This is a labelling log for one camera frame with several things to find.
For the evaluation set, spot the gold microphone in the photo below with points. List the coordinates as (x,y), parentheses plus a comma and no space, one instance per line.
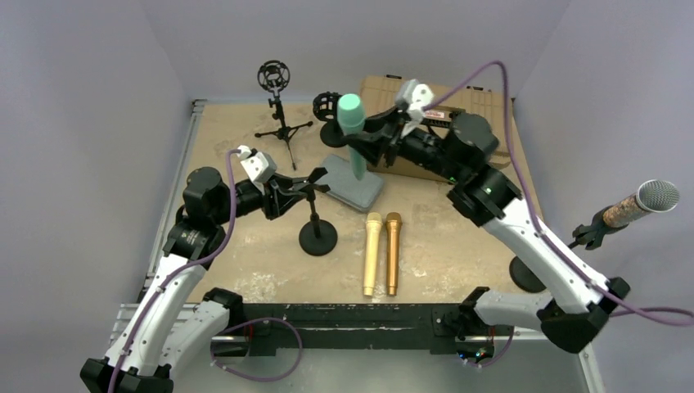
(393,224)

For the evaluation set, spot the tan plastic toolbox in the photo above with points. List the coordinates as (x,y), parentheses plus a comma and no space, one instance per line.
(378,95)

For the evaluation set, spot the black stand for green microphone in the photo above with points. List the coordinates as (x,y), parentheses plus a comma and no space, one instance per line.
(318,237)

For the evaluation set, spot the aluminium table frame rail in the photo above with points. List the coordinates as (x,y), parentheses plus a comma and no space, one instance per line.
(264,263)

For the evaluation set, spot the cream microphone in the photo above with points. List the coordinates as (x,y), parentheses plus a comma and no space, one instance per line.
(373,232)

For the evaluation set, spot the black round base shockmount stand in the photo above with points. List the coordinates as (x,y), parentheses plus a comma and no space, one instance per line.
(325,110)

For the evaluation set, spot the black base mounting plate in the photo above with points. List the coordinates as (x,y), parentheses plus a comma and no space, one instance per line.
(438,328)

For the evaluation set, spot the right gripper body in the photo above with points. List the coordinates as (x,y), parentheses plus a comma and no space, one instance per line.
(408,147)

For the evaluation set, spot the grey plastic case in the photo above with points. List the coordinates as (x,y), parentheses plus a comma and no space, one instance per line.
(361,194)

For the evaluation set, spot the mint green microphone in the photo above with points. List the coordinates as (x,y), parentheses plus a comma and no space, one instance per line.
(351,117)

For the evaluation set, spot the silver head patterned microphone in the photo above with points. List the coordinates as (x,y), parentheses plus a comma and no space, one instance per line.
(652,197)

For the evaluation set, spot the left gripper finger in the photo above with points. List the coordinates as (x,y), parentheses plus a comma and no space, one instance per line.
(311,180)
(295,194)

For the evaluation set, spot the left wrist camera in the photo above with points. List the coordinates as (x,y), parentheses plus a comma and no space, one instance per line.
(259,166)

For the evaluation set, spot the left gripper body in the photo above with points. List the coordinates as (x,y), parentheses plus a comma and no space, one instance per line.
(269,200)

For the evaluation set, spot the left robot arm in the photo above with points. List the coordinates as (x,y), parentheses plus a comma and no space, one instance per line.
(153,347)

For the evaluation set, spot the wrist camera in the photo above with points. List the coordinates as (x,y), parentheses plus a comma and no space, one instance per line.
(412,98)
(259,166)

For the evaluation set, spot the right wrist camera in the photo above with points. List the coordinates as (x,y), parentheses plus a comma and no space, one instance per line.
(412,98)

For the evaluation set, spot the black tripod mic stand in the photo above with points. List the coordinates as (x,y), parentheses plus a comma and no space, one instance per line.
(273,76)

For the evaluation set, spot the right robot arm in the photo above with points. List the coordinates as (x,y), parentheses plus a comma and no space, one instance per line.
(578,301)

